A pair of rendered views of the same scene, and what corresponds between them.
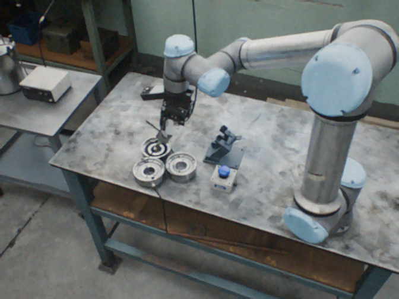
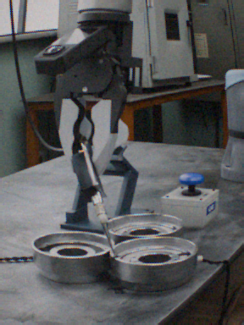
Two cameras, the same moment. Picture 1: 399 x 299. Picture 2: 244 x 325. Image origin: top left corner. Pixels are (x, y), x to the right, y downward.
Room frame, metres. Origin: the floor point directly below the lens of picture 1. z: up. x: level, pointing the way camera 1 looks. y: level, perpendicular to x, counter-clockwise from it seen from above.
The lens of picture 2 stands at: (0.78, 0.88, 1.09)
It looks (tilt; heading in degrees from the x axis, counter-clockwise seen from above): 12 degrees down; 277
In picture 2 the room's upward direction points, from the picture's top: 2 degrees counter-clockwise
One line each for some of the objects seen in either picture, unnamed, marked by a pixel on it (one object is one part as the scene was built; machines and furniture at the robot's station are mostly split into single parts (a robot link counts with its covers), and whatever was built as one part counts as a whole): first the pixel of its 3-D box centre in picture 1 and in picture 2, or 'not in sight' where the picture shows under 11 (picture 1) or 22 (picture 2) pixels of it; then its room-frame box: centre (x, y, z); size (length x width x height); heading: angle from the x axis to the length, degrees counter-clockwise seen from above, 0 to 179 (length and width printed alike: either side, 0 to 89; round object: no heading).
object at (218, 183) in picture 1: (225, 179); (192, 206); (0.79, -0.08, 0.82); 0.08 x 0.07 x 0.05; 69
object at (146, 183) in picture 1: (149, 172); (154, 264); (0.83, 0.17, 0.82); 0.10 x 0.10 x 0.04
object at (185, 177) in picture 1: (181, 167); (144, 238); (0.85, 0.06, 0.82); 0.10 x 0.10 x 0.04
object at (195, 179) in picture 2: (223, 174); (191, 190); (0.80, -0.08, 0.85); 0.04 x 0.04 x 0.05
